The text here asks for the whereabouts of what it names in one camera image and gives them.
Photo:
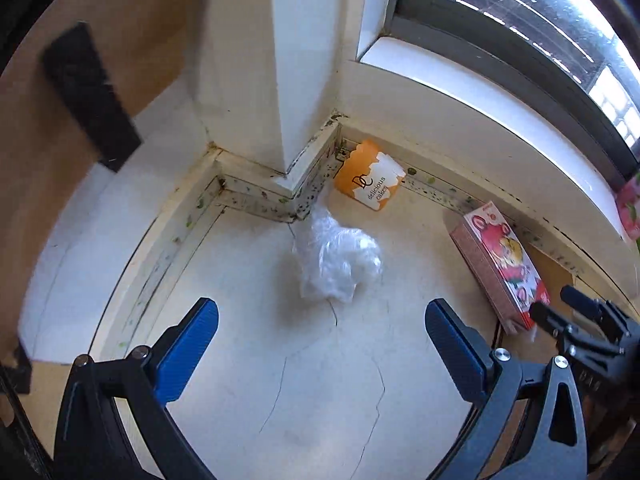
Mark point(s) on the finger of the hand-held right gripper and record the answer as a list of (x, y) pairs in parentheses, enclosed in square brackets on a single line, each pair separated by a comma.
[(550, 317), (580, 300)]

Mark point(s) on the black cutting board holder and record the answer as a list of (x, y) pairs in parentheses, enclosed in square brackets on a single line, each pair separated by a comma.
[(90, 100)]

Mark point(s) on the pink printed carton box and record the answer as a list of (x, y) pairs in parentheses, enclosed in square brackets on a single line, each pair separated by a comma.
[(500, 265)]

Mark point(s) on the dark framed window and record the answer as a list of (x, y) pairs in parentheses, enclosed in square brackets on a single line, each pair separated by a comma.
[(500, 25)]

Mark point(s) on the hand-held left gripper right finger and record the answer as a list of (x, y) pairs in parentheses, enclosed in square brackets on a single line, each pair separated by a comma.
[(455, 350)]

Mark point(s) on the wooden cutting board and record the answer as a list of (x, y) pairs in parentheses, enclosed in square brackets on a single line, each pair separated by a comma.
[(50, 185)]

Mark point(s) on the orange and white snack wrapper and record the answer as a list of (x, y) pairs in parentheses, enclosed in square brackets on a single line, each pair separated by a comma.
[(367, 175)]

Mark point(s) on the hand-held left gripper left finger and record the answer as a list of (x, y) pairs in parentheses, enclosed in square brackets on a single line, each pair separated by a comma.
[(192, 340)]

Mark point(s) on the clear plastic bag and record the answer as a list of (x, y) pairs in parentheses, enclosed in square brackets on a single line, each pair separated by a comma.
[(335, 260)]

